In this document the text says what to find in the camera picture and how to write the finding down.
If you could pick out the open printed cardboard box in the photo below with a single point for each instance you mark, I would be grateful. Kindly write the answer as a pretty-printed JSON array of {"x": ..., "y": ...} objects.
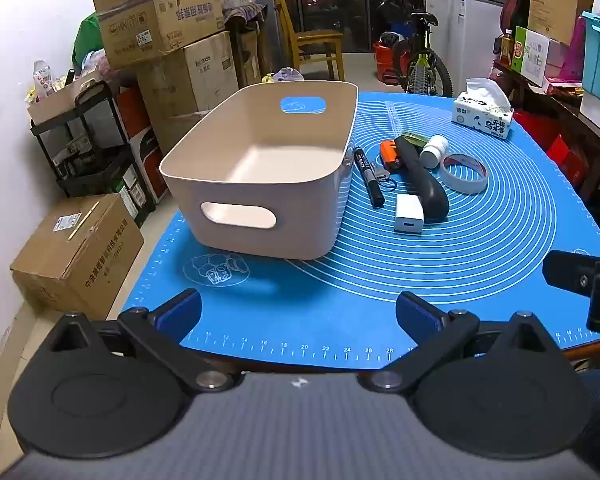
[{"x": 160, "y": 20}]

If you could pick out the blue silicone mat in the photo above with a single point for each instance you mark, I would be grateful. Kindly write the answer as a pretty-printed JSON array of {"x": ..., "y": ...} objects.
[{"x": 330, "y": 300}]

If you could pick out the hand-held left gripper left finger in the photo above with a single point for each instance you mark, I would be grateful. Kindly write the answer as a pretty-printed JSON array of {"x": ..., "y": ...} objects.
[{"x": 180, "y": 312}]

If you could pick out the red and white appliance box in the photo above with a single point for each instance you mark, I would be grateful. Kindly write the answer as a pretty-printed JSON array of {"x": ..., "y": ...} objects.
[{"x": 147, "y": 165}]

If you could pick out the green and white carton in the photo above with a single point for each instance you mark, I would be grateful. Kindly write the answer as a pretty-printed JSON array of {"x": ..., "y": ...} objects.
[{"x": 527, "y": 55}]

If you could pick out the cardboard box with label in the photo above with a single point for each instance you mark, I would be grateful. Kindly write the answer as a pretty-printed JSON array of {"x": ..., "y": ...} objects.
[{"x": 75, "y": 255}]

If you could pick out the clear plastic bag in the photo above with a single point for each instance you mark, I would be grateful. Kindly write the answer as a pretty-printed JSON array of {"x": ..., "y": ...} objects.
[{"x": 287, "y": 75}]

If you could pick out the wooden chair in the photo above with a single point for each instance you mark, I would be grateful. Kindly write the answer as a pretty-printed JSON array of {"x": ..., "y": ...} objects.
[{"x": 312, "y": 40}]

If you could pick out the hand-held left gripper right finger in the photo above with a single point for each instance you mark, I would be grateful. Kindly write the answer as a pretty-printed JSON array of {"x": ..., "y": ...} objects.
[{"x": 416, "y": 314}]

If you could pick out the dark wooden stand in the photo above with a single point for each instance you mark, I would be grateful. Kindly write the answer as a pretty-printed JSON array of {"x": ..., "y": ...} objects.
[{"x": 247, "y": 45}]

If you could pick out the white tape roll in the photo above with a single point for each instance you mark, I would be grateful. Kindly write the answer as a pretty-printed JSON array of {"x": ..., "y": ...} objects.
[{"x": 450, "y": 181}]

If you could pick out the black marker pen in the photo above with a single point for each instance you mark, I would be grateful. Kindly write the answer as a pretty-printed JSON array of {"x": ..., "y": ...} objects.
[{"x": 368, "y": 172}]

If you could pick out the clear plastic bottle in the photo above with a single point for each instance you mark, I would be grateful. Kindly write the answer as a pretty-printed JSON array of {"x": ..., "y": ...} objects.
[{"x": 42, "y": 77}]

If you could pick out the white charger adapter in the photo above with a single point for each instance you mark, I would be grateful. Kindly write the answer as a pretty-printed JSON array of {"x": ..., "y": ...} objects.
[{"x": 409, "y": 212}]

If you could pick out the green bag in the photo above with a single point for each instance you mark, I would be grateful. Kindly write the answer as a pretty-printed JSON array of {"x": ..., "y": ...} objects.
[{"x": 87, "y": 35}]

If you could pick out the orange and purple toy knife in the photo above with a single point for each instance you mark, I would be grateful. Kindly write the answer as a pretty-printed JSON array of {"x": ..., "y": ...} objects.
[{"x": 388, "y": 152}]

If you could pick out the large plain cardboard box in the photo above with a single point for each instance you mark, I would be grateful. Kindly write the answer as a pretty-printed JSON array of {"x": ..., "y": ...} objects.
[{"x": 195, "y": 80}]

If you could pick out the white tissue pack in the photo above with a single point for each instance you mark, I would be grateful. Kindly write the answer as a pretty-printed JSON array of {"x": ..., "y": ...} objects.
[{"x": 482, "y": 112}]

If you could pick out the white pill bottle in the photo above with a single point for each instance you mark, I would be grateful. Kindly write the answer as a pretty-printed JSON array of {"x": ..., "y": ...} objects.
[{"x": 434, "y": 151}]

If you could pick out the green round tin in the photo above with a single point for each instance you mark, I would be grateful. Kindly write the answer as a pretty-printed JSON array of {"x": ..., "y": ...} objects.
[{"x": 414, "y": 138}]

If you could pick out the beige plastic storage bin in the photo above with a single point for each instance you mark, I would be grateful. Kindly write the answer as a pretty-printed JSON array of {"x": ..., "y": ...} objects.
[{"x": 260, "y": 210}]

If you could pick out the wooden side table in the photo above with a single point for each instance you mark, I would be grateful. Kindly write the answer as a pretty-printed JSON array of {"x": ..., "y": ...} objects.
[{"x": 590, "y": 130}]

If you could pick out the red mop bucket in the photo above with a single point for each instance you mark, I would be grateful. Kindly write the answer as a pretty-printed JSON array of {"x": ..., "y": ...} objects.
[{"x": 387, "y": 57}]

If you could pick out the black and green bicycle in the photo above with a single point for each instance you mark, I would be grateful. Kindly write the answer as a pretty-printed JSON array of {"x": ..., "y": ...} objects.
[{"x": 422, "y": 67}]

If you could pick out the black metal rack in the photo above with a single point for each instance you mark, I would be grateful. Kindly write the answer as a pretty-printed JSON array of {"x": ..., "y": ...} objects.
[{"x": 95, "y": 160}]

